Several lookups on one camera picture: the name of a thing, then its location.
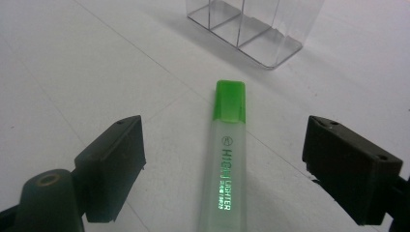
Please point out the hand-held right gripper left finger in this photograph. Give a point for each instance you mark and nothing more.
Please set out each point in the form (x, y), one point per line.
(109, 167)

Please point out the clear plastic compartment organizer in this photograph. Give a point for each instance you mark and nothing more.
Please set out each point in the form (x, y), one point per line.
(254, 29)

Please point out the green highlighter pen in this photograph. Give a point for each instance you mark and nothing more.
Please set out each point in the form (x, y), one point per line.
(225, 161)

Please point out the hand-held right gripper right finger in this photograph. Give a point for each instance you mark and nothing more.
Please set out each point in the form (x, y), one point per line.
(351, 170)

